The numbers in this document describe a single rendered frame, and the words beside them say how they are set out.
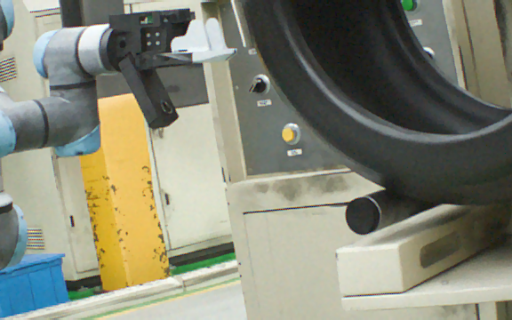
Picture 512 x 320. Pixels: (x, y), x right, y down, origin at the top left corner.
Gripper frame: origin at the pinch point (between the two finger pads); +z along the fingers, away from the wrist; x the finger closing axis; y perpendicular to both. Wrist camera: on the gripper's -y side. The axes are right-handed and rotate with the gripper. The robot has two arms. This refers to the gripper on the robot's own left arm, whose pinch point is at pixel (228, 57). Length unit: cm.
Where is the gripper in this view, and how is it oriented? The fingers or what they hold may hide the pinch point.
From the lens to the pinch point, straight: 159.9
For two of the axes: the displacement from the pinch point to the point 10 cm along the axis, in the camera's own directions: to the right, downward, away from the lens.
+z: 8.2, 0.2, -5.8
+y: -0.7, -9.9, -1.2
